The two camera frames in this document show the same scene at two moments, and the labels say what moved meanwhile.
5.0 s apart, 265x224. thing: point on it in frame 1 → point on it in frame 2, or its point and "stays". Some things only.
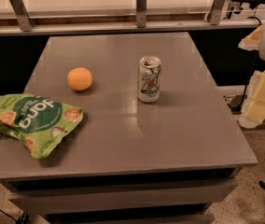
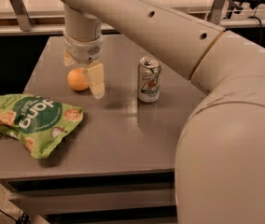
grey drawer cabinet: [129, 161] stays
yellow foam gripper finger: [252, 41] → [82, 50]
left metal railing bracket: [16, 0] stays
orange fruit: [79, 78] stays
